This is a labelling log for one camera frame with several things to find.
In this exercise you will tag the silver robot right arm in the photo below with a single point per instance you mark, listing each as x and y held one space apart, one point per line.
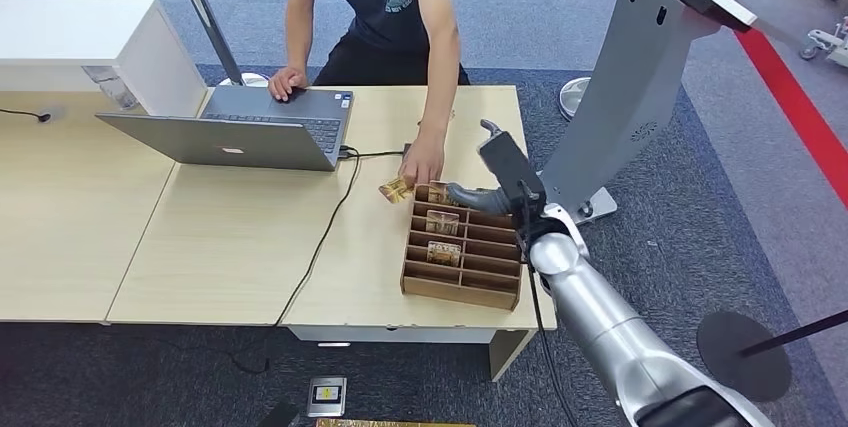
609 331

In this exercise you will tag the round silver pole base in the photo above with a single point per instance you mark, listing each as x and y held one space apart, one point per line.
248 80

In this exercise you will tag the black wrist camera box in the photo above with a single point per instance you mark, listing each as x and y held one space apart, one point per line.
510 166

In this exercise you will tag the person's left hand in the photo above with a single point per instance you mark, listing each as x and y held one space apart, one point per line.
424 160

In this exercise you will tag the light wood desk leg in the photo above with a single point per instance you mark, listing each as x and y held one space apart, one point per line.
507 354

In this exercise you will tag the clear tape strip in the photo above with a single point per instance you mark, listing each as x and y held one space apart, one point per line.
112 87

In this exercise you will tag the person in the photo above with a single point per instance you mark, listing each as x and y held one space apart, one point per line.
384 6

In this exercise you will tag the round black stanchion base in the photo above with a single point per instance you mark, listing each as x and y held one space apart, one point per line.
735 361

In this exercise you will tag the person's left forearm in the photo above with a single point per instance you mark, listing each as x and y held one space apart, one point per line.
440 93

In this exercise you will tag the person's right hand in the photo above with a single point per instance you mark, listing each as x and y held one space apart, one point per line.
288 82

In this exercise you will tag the metal floor socket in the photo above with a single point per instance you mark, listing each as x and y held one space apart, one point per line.
326 396

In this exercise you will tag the silver kiosk stand with screen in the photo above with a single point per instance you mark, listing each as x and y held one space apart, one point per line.
623 93

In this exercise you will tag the person's right forearm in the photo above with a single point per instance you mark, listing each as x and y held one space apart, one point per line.
298 40

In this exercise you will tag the wooden card holder box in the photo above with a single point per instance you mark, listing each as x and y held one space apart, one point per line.
457 288

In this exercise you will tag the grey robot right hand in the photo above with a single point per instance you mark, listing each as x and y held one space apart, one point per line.
480 201

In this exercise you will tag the black stanchion pole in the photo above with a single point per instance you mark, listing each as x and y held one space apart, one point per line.
795 331

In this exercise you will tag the grey laptop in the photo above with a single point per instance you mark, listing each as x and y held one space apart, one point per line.
225 142

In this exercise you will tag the white cabinet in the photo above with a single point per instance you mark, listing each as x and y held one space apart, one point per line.
66 33

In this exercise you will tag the round white floor base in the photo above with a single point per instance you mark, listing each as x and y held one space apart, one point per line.
572 98

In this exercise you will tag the brown hotel key card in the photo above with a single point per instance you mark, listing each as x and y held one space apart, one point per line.
444 254
392 192
442 222
438 195

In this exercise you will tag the white wheeled cart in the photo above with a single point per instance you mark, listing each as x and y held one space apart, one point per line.
828 40

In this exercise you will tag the grey slanted metal pole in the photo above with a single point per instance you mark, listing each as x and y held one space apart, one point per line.
202 10

